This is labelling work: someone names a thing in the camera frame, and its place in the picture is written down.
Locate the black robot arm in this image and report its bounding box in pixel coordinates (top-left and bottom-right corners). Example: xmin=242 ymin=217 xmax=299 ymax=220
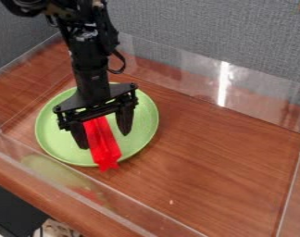
xmin=0 ymin=0 xmax=138 ymax=149

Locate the green round plate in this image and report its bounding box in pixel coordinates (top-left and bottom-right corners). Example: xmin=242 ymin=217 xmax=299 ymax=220
xmin=35 ymin=87 xmax=160 ymax=167

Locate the red cross-shaped bar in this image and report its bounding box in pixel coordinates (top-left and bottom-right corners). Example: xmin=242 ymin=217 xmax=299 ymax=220
xmin=85 ymin=117 xmax=122 ymax=171

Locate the clear acrylic enclosure wall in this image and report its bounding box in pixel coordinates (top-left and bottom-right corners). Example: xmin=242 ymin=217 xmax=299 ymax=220
xmin=0 ymin=35 xmax=300 ymax=237

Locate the black cable loop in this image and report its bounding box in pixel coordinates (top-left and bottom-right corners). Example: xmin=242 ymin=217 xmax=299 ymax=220
xmin=106 ymin=49 xmax=128 ymax=75

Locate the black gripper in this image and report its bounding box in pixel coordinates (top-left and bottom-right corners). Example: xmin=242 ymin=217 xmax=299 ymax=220
xmin=54 ymin=62 xmax=138 ymax=149

